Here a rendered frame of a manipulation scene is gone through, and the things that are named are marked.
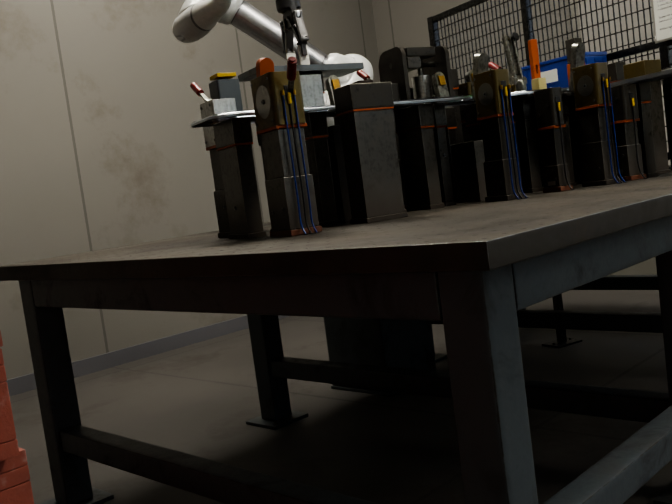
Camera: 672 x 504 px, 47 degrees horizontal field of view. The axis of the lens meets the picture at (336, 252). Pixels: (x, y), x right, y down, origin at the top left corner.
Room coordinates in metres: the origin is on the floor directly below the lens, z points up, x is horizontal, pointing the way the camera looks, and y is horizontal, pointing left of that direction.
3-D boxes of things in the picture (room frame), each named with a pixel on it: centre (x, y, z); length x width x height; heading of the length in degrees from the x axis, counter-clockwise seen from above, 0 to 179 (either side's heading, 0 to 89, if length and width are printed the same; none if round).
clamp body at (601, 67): (2.21, -0.80, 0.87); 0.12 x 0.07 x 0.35; 30
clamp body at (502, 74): (2.07, -0.48, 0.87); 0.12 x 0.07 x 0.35; 30
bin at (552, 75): (2.95, -0.94, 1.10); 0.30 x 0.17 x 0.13; 35
